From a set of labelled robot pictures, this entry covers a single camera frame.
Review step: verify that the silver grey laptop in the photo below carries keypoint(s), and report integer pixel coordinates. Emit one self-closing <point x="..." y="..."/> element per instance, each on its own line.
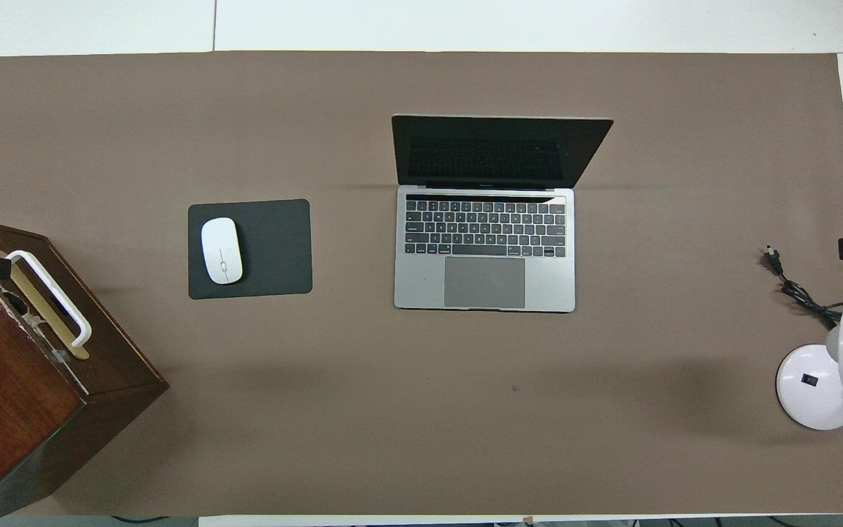
<point x="421" y="285"/>

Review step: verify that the dark brown wooden box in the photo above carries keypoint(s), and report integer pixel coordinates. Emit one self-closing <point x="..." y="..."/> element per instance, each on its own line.
<point x="4" y="380"/>

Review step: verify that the white desk lamp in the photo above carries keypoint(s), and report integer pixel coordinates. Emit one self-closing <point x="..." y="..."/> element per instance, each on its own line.
<point x="806" y="380"/>

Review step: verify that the white computer mouse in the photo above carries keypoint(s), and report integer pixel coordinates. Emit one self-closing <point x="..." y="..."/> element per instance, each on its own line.
<point x="221" y="249"/>

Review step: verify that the black mouse pad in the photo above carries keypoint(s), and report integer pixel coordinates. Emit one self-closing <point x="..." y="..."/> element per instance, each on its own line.
<point x="275" y="249"/>

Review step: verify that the brown table mat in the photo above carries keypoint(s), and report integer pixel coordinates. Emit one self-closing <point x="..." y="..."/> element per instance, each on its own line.
<point x="465" y="410"/>

